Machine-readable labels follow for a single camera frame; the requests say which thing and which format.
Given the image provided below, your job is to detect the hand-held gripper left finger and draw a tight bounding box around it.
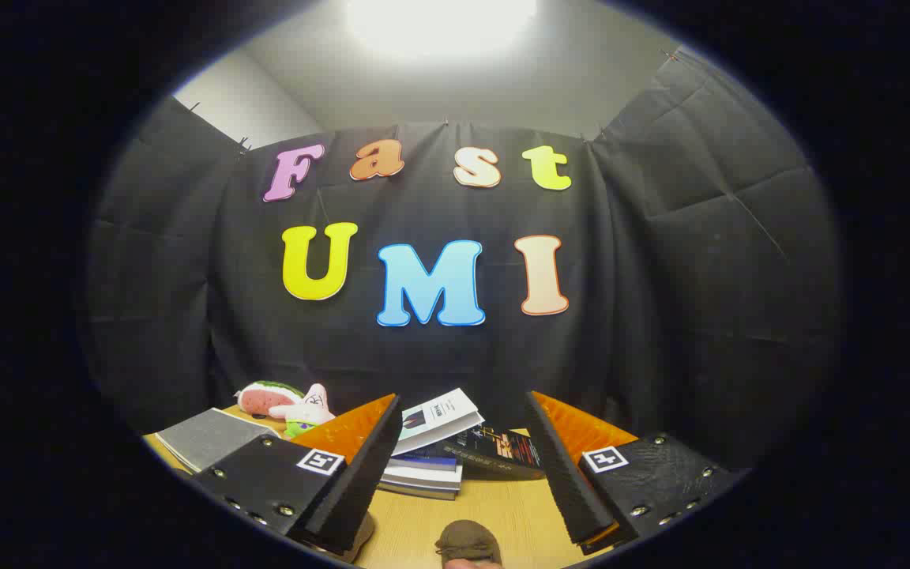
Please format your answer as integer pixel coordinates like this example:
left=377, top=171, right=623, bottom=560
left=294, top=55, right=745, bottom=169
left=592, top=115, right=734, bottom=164
left=190, top=393, right=404, bottom=556

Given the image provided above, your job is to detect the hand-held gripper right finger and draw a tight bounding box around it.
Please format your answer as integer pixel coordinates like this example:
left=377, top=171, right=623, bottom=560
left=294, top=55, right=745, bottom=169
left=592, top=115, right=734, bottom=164
left=524, top=390, right=750, bottom=552

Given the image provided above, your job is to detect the grey fabric storage box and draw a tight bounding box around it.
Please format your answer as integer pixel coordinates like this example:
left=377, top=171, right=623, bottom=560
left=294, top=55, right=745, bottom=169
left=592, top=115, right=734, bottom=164
left=155, top=407, right=282, bottom=475

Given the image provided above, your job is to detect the dark grey book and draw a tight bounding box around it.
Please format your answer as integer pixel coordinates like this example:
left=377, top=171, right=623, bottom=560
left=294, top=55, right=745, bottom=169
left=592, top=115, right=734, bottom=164
left=378, top=480, right=461, bottom=502

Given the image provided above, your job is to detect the thick white book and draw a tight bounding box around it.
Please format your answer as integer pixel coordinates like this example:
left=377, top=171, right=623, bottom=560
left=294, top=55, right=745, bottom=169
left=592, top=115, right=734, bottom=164
left=384, top=465, right=464, bottom=487

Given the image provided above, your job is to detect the blue book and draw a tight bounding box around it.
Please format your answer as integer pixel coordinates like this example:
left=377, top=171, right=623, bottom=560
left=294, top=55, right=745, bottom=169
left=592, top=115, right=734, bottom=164
left=388, top=450, right=460, bottom=473

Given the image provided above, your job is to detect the black book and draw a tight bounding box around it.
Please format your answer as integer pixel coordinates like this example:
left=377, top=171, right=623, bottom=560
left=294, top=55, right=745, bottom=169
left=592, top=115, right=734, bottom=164
left=443, top=425, right=544, bottom=481

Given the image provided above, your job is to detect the pink starfish plush toy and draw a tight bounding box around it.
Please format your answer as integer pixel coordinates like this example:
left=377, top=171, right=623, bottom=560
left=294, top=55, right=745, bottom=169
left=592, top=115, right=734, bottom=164
left=269, top=383, right=337, bottom=438

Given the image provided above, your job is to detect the white book with picture cover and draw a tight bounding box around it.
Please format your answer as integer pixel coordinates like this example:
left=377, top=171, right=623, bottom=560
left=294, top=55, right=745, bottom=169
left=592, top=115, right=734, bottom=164
left=392, top=387, right=486, bottom=457

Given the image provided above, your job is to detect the watermelon slice plush toy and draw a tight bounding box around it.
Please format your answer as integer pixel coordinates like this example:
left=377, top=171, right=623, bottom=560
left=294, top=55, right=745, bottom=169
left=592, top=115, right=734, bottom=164
left=235, top=381, right=306, bottom=418

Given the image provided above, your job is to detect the black backdrop cloth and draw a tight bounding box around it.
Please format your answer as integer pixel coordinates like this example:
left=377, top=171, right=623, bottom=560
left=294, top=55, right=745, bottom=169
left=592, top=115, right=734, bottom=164
left=84, top=47, right=847, bottom=475

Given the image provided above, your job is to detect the ceiling light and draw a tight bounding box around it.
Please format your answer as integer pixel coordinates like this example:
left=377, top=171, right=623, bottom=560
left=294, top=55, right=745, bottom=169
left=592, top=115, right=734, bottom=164
left=344, top=0, right=539, bottom=56

